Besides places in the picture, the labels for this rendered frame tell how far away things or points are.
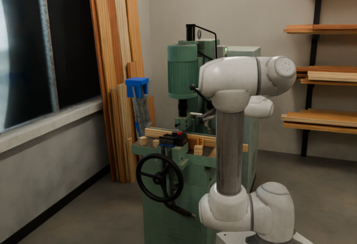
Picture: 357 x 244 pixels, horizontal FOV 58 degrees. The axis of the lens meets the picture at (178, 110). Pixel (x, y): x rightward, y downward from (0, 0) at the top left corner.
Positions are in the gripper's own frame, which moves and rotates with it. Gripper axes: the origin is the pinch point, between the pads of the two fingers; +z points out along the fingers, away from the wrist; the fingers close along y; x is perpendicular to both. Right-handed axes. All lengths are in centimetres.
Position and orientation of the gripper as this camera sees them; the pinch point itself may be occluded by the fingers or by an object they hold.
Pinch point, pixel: (195, 101)
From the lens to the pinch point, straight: 175.3
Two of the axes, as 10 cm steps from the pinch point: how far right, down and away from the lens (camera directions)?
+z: -9.2, -1.1, 3.8
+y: 2.0, -9.6, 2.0
